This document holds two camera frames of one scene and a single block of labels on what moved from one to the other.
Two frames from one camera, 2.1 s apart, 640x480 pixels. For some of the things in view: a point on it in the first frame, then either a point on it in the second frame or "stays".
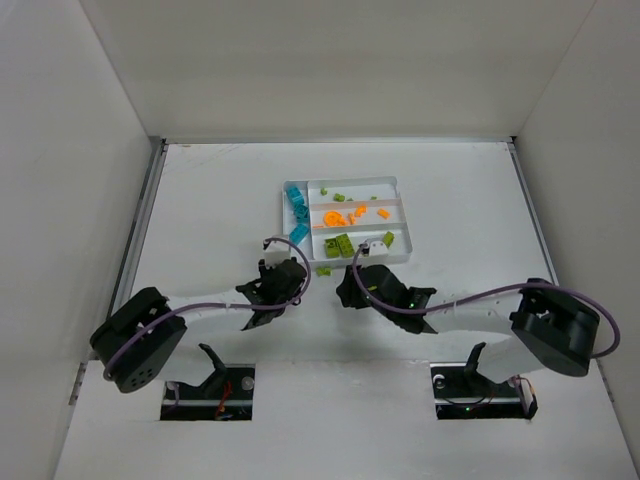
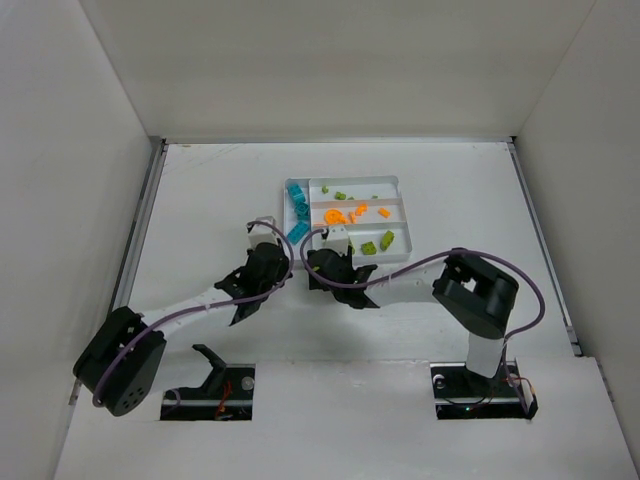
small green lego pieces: (327, 271) stays
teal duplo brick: (298, 233) stays
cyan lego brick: (300, 208) stays
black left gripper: (260, 298) → (270, 257)
